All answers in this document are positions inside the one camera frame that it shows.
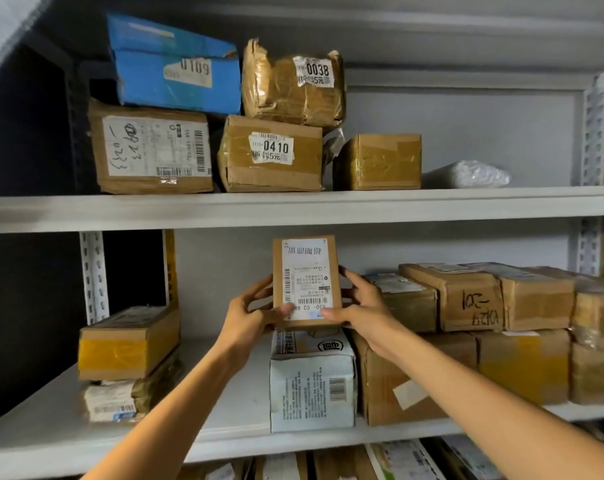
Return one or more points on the person's right hand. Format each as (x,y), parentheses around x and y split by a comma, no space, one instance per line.
(372,319)

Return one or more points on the person's left hand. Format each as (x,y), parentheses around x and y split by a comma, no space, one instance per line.
(242,324)

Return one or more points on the small cardboard box white label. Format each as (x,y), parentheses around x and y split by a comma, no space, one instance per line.
(307,274)

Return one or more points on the cardboard box with black handwriting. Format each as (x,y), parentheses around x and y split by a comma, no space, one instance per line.
(462,299)

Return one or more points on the yellow fronted box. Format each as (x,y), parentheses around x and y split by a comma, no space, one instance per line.
(127,349)

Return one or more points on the white metal shelf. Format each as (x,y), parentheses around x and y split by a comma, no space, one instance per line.
(282,209)

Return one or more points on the small taped box 0461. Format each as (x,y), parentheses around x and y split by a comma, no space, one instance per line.
(377,164)

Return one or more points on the taped brown parcel 0410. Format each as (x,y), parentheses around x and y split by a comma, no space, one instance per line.
(242,164)

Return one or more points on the small white plastic bag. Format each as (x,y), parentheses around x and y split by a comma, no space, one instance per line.
(467,174)

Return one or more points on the brown box handwritten white label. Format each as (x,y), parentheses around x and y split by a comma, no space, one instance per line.
(132,182)

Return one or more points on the taped brown parcel 0038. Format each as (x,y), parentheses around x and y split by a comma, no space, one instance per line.
(282,99)

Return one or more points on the person's right forearm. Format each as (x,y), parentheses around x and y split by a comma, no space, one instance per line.
(482,409)

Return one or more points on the person's left forearm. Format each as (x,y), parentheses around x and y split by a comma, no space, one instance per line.
(172,424)

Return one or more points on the green and white carton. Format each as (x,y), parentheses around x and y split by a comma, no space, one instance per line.
(407,462)

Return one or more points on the small taped cardboard parcel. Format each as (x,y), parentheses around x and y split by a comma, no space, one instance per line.
(342,464)

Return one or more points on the box with yellow tape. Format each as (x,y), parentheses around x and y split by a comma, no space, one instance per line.
(526,364)

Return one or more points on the blue checkered cardboard box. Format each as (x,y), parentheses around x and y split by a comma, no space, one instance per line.
(472,459)

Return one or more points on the large dusty cardboard box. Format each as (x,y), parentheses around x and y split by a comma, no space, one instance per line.
(596,309)

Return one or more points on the silver softbox light reflector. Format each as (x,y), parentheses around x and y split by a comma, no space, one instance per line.
(7,24)

